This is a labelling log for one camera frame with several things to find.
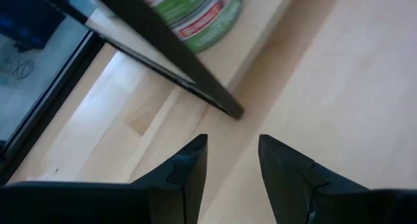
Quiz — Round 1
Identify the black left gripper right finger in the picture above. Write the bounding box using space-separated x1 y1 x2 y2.
258 134 417 224

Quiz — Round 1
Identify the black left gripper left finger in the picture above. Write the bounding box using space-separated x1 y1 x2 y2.
0 133 209 224

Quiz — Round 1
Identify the tin can with plain lid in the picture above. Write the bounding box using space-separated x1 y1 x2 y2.
136 0 231 27
174 0 244 54

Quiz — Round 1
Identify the wooden shelf with black legs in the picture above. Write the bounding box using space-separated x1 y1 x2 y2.
32 0 300 120

